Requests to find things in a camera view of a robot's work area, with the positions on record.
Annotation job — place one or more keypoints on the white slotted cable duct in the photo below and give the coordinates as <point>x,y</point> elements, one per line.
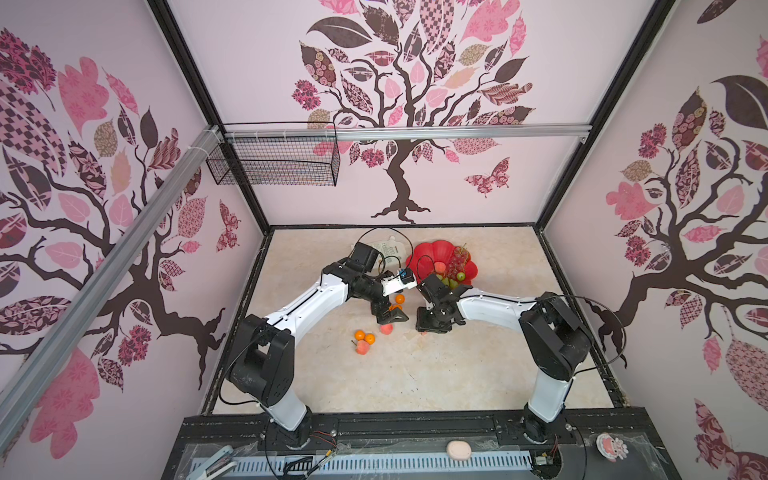
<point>342,466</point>

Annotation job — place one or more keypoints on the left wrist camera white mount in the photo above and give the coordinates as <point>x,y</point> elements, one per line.
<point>395,283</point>

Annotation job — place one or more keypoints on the black wire basket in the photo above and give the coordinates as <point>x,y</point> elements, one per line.
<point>290,153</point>

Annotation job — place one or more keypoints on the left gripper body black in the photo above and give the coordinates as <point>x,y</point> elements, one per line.
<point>377,304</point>

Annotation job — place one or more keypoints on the pink round sticker toy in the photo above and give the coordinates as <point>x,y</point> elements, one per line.
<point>612,448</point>

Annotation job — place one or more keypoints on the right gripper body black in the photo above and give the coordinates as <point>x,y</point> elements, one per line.
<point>429,320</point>

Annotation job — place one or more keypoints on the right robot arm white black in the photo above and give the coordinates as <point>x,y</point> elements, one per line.
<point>558,341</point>

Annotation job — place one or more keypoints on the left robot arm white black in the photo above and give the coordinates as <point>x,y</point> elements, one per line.
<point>262,363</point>

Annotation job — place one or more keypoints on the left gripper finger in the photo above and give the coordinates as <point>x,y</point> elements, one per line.
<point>397,316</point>
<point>382,314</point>

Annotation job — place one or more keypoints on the red flower-shaped fruit bowl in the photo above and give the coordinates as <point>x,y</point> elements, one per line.
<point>422,260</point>

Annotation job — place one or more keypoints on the white stapler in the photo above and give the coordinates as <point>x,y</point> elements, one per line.
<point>219,464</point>

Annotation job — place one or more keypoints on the aluminium rail left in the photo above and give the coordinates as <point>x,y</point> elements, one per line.
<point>35,375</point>

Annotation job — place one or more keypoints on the aluminium rail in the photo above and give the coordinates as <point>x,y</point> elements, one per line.
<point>35,375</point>
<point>418,133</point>

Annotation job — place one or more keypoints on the aluminium rail back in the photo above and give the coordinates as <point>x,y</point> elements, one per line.
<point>418,133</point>

